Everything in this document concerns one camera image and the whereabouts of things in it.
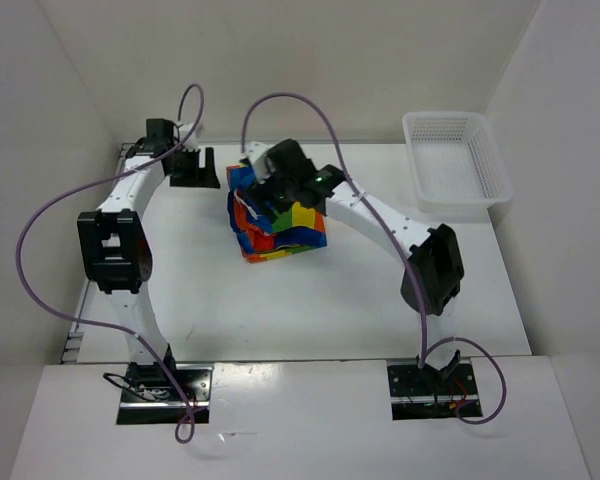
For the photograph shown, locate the rainbow striped shorts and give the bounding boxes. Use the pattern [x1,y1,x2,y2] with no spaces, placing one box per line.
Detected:
[226,164,327,263]

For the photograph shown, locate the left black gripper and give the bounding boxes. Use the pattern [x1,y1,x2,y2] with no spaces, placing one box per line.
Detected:
[169,147,221,190]

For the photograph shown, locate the white plastic basket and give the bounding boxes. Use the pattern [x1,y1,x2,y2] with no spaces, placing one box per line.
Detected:
[402,111,513,213]

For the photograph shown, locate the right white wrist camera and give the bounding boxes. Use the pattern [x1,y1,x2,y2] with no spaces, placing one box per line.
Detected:
[239,142,271,183]

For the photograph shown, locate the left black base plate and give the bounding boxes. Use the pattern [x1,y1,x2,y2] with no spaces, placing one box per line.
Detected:
[104,365,213,426]

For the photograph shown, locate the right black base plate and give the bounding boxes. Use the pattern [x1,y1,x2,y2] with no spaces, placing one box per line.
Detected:
[386,360,483,421]

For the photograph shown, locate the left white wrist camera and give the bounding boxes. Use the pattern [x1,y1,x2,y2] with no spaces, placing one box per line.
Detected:
[175,122,204,152]

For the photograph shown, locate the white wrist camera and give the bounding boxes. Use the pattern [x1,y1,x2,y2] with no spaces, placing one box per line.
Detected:
[239,142,271,183]
[175,122,204,152]

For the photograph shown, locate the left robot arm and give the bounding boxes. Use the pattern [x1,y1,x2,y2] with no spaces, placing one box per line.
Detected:
[77,119,220,400]

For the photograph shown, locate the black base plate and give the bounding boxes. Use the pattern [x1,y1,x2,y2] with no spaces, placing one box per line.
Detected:
[104,365,213,426]
[386,360,483,421]

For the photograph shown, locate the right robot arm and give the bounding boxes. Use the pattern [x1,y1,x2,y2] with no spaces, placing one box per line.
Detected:
[242,139,465,393]

